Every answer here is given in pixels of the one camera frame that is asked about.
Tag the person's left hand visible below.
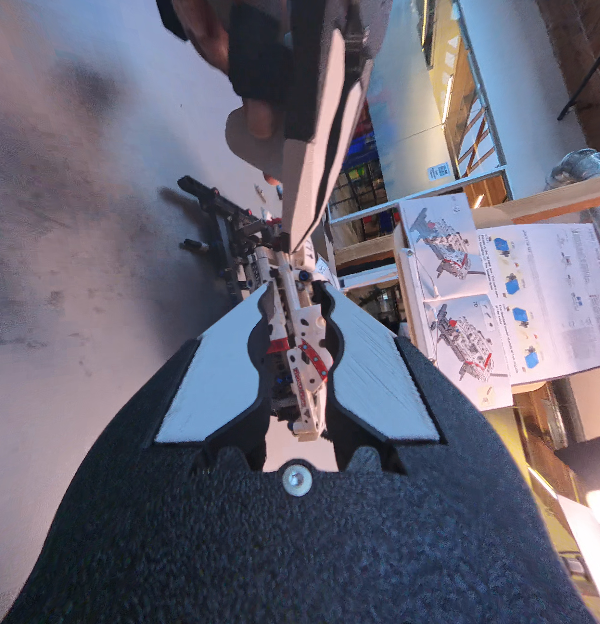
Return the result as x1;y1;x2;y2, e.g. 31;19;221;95
171;0;279;140

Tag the white lego truck model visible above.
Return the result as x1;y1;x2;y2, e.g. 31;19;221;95
177;175;344;443

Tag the white booklet stand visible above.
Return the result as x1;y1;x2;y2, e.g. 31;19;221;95
392;224;439;361

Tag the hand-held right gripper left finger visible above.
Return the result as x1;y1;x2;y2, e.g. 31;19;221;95
155;283;274;445

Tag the shelf of red blue bins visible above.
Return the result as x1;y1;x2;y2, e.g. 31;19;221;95
329;102;398;240

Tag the white background table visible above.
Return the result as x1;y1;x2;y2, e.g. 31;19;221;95
456;0;588;201

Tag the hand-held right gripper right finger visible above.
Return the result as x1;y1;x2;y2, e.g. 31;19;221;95
312;282;442;444

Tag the printed task sheet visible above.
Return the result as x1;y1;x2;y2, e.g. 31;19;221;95
475;222;600;386

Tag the white lego panel subassembly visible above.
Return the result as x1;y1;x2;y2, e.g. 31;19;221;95
266;253;334;443

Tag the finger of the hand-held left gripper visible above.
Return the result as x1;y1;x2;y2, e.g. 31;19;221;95
281;29;348;254
313;58;375;230

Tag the lego sticker sheet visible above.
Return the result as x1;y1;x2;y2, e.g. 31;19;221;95
315;257;340;288

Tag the lego instruction booklet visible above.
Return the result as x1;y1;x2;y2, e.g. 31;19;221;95
397;192;515;412

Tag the white lego beam printed sticker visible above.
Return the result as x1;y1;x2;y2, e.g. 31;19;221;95
291;365;314;415

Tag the metal duct pipe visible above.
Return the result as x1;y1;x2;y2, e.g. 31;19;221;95
546;148;600;192

